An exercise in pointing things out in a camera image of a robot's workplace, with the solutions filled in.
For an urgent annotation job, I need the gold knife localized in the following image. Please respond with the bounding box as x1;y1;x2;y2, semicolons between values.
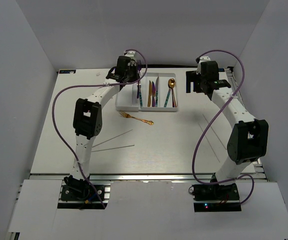
147;81;152;107

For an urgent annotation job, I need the purple iridescent knife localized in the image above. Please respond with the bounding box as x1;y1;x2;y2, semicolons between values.
152;82;156;107

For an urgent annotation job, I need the silver knife teal handle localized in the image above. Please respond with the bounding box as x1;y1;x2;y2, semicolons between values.
155;77;159;107

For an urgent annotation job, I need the gold spoon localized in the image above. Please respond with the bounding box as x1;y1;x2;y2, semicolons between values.
168;78;176;107

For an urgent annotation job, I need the purple iridescent spoon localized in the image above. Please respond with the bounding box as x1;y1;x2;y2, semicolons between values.
172;90;178;108

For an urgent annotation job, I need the silver spoon teal handle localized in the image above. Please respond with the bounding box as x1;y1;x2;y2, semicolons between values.
163;87;172;108

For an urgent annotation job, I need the silver fork teal handle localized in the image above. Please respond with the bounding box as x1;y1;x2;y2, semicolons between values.
137;83;143;108

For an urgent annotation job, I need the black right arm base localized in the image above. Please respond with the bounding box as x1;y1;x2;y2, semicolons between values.
188;183;241;213

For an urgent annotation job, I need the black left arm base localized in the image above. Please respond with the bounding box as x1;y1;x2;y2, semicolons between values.
57;184;110;210

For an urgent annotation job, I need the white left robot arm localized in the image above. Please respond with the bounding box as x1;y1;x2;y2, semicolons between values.
70;50;139;180

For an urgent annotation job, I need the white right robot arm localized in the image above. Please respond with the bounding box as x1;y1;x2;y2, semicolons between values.
186;60;268;200

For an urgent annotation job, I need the white divided cutlery tray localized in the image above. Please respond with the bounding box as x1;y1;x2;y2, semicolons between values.
115;72;178;112

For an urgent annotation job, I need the gold ornate fork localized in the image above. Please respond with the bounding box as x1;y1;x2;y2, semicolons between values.
118;111;154;125

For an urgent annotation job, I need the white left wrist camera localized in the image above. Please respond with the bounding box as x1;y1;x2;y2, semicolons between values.
124;50;137;66

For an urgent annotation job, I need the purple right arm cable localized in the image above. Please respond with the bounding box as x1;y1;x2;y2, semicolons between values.
188;49;256;206

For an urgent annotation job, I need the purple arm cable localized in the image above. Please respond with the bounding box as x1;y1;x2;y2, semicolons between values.
51;49;148;210
188;49;256;206

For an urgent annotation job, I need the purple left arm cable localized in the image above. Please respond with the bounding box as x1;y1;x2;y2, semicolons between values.
51;49;148;210

